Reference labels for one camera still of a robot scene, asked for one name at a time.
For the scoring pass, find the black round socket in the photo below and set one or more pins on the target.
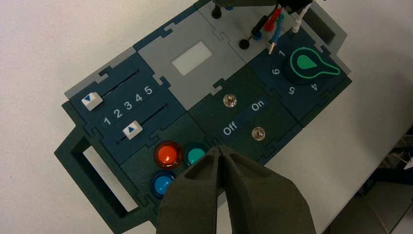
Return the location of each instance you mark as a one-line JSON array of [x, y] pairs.
[[244, 44]]

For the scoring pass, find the red round push button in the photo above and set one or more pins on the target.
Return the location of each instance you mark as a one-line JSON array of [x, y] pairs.
[[168, 155]]

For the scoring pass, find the blue round push button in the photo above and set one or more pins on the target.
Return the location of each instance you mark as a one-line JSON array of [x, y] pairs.
[[161, 184]]

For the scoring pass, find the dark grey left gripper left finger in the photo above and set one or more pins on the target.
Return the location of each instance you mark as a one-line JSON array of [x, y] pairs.
[[190, 206]]

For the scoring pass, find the metal toggle switch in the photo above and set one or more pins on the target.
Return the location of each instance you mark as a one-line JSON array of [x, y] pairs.
[[230, 101], [258, 134]]

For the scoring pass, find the black upright banana plug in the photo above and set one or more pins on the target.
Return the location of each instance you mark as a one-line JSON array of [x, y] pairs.
[[216, 11]]

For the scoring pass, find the green round push button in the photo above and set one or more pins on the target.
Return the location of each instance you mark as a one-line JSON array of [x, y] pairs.
[[194, 155]]

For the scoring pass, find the white slider knob down arrow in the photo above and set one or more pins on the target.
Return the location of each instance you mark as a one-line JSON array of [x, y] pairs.
[[92, 101]]

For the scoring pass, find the white slider knob up arrow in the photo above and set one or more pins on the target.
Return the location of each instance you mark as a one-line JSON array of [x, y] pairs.
[[132, 130]]

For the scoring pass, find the dark frame beneath table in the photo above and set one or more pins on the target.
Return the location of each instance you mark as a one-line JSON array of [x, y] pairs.
[[392, 177]]

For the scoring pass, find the green blue task board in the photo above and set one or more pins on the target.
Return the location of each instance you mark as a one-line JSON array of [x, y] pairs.
[[206, 87]]

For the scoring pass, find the white rectangular display window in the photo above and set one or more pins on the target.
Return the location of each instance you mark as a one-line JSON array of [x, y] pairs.
[[192, 58]]

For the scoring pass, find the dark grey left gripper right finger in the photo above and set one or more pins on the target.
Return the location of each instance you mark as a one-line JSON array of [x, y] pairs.
[[271, 206]]

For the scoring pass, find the black green rotary knob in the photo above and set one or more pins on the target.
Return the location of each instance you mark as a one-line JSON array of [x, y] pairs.
[[305, 66]]

